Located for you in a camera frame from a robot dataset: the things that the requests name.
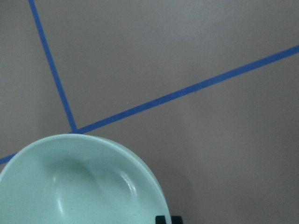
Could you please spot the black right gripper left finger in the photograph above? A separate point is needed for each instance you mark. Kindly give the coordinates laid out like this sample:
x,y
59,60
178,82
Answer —
x,y
160,220

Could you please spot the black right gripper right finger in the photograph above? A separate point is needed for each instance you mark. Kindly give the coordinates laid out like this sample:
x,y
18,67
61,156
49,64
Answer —
x,y
176,220

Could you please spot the green bowl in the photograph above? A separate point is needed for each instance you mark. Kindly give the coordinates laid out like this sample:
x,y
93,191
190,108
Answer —
x,y
79,179

